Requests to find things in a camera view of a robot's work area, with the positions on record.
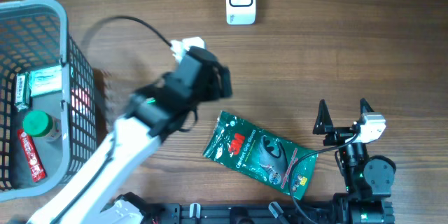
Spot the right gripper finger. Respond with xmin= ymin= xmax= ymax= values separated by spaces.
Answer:
xmin=312 ymin=99 xmax=334 ymax=134
xmin=360 ymin=98 xmax=374 ymax=114

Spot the green 3M gloves package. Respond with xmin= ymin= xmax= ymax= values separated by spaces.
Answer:
xmin=203 ymin=111 xmax=317 ymax=200

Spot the teal wet wipes pack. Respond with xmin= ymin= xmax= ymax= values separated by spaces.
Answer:
xmin=29 ymin=65 xmax=62 ymax=97

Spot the green lid jar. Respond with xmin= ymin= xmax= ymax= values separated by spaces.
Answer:
xmin=22 ymin=111 xmax=62 ymax=141

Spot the green white gum box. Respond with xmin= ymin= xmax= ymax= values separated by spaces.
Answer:
xmin=15 ymin=72 xmax=31 ymax=111

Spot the red Nescafe coffee stick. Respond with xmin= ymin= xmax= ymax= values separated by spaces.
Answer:
xmin=17 ymin=129 xmax=46 ymax=183

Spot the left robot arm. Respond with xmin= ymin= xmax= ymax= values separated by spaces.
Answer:
xmin=29 ymin=46 xmax=232 ymax=223

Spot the white barcode scanner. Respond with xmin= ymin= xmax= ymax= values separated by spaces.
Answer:
xmin=226 ymin=0 xmax=256 ymax=25

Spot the grey plastic shopping basket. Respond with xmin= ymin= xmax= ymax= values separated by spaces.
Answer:
xmin=1 ymin=0 xmax=98 ymax=202

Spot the right camera cable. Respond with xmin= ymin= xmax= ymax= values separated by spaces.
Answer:
xmin=288 ymin=132 xmax=361 ymax=224

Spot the camera cable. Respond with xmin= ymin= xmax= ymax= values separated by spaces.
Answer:
xmin=288 ymin=132 xmax=361 ymax=224
xmin=80 ymin=15 xmax=174 ymax=50

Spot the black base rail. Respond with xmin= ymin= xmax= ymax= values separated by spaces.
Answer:
xmin=139 ymin=201 xmax=396 ymax=224

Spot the left camera cable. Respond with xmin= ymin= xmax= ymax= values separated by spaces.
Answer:
xmin=80 ymin=15 xmax=174 ymax=50

